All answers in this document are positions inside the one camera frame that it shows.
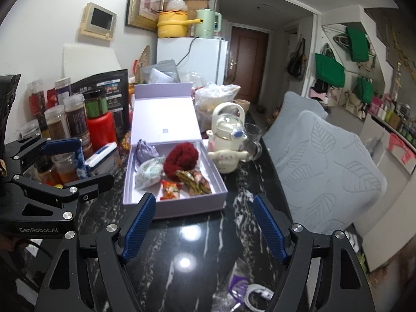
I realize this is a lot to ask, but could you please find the dark hanging handbag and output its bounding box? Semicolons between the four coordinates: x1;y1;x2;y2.
286;37;307;80

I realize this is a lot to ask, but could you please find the red cartoon snack packet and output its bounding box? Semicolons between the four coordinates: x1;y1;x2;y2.
160;180;182;201

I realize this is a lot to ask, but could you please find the white mini fridge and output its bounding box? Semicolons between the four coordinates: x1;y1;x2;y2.
157;37;229;85

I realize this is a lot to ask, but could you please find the blue leaf cushion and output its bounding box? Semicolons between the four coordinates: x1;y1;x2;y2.
263;91;328;144
270;110;388;235

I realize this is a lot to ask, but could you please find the white plastic food bag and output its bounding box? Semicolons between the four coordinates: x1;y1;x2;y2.
194;82;241;132

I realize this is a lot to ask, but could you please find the gold framed picture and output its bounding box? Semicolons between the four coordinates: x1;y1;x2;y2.
126;0;164;32

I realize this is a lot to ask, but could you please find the silver purple foil packet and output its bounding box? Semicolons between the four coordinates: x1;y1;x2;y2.
211;258;256;312

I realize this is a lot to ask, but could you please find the cream cinnamoroll water bottle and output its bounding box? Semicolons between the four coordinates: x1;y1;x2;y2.
206;102;249;175

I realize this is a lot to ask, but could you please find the white cable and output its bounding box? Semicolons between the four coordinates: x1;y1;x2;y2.
242;283;276;311

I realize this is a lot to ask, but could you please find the large green tote bag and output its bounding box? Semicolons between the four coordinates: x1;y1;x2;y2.
315;43;346;88

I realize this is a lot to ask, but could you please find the white blue medicine box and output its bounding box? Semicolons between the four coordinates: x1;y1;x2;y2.
85;142;121;177

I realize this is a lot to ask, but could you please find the green lidded spice jar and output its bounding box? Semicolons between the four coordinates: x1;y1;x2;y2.
83;88;108;118

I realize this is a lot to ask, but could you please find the gold patterned snack packet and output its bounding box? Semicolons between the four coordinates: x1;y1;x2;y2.
175;170;212;196

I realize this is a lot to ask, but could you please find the upper green tote bag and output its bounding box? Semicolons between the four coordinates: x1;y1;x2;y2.
346;27;369;63

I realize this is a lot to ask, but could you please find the lower green tote bag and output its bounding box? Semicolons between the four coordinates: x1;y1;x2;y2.
353;76;374;104

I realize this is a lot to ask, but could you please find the dark brown door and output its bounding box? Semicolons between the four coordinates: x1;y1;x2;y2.
226;27;269;103

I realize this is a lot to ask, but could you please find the wall intercom panel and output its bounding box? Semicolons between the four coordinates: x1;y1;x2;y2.
79;2;117;41

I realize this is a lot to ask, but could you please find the clear glass mug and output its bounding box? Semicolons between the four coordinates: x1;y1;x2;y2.
243;122;262;162

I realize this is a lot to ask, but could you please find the red lidded bottle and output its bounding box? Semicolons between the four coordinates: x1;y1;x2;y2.
87;112;117;151

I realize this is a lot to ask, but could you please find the brown powder jar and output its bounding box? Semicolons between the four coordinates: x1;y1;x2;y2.
63;94;94;160

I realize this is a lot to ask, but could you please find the rear blue leaf cushion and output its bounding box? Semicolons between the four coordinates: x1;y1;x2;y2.
263;91;328;144

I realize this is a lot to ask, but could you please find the light green electric kettle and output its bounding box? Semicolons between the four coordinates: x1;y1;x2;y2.
194;9;222;39

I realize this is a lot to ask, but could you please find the yellow enamel pot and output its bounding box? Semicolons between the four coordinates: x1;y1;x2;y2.
157;11;203;38

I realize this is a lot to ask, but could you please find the dark red fluffy yarn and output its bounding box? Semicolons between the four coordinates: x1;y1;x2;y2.
164;142;199;181

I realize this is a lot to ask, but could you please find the lavender drawstring pouch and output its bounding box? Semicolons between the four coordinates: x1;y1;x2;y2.
134;139;159;166

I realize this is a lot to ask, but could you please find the open lavender gift box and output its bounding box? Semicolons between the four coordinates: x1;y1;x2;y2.
123;82;227;219

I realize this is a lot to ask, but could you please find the front blue leaf cushion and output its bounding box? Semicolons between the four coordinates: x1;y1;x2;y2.
270;110;388;235

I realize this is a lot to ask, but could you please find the orange contents plastic jar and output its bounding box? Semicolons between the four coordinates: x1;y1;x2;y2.
51;153;79;184

